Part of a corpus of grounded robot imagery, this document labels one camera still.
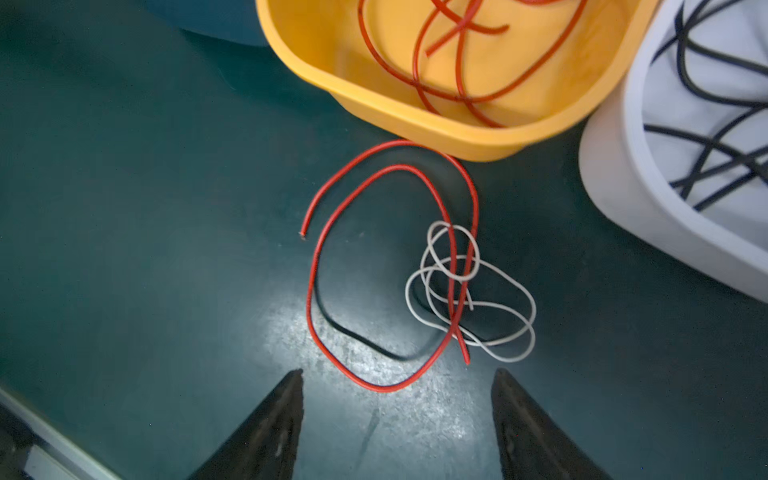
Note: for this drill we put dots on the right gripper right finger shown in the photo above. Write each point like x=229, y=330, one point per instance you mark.
x=531, y=445

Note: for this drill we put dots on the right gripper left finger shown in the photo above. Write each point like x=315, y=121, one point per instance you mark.
x=265, y=445

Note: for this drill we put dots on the green table mat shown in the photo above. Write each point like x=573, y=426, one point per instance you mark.
x=153, y=281

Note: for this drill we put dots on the white plastic bin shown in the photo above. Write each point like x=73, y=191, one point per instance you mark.
x=677, y=154

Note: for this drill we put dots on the yellow plastic bin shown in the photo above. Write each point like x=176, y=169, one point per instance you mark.
x=479, y=80

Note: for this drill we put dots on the blue plastic bin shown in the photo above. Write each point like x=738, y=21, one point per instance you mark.
x=230, y=20

